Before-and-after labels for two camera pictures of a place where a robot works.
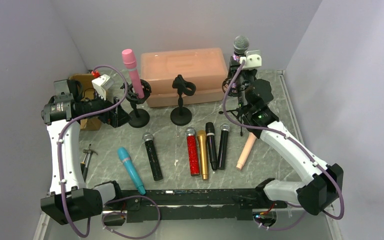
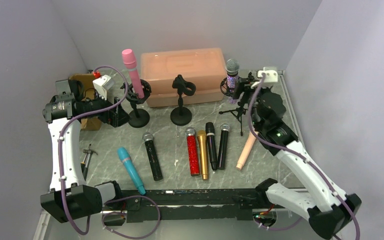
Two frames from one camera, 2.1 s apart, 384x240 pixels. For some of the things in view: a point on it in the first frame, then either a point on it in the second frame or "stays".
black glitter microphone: (148, 137) stays
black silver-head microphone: (225, 128) stays
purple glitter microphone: (241, 45) -> (232, 67)
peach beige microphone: (251, 139) stays
